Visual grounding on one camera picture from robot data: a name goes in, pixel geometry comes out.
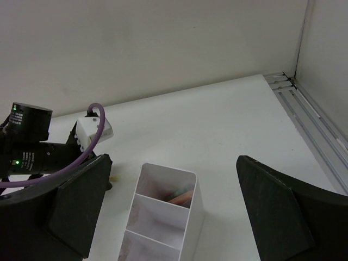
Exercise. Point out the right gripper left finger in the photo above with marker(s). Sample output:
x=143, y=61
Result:
x=56, y=218

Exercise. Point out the green-grey highlighter pen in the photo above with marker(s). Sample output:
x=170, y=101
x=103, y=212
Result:
x=181, y=191

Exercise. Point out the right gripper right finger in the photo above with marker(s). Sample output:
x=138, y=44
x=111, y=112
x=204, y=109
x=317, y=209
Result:
x=292, y=219

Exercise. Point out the orange highlighter pen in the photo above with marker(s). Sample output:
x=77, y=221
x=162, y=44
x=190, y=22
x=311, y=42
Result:
x=182, y=199

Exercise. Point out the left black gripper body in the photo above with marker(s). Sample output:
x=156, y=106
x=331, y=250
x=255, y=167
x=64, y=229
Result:
x=76, y=152

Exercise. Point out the yellow highlighter pen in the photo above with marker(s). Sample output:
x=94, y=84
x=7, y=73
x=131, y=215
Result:
x=114, y=178

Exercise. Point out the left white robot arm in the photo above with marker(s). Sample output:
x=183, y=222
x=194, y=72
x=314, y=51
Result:
x=26, y=155

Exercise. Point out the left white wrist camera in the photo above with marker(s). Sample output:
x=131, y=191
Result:
x=86, y=129

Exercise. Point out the right side aluminium rail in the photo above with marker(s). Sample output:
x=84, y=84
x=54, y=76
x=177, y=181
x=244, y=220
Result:
x=327, y=144

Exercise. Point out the white three-compartment organizer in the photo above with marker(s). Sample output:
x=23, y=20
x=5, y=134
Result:
x=156, y=229

